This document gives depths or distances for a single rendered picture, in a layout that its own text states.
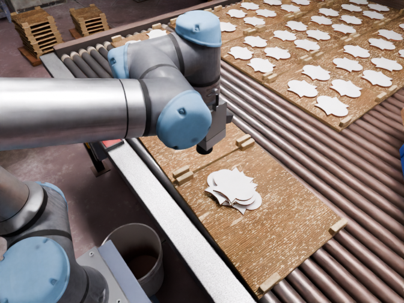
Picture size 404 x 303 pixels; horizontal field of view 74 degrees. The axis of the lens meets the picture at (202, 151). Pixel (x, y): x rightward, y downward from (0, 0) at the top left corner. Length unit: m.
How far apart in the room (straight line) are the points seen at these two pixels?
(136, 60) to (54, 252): 0.37
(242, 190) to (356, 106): 0.72
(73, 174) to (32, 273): 1.77
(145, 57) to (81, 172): 1.93
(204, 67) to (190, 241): 0.51
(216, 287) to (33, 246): 0.43
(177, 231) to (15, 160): 2.00
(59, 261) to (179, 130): 0.35
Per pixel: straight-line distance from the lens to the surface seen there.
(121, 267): 0.86
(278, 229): 0.83
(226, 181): 0.84
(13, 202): 0.61
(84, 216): 2.06
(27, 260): 0.60
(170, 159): 0.96
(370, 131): 1.29
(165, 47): 0.46
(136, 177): 0.96
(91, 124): 0.32
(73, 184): 2.25
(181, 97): 0.34
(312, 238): 0.85
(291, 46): 1.71
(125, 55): 0.45
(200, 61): 0.48
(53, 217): 0.65
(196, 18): 0.48
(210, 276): 0.78
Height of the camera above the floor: 1.66
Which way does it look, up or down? 48 degrees down
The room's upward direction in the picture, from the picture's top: straight up
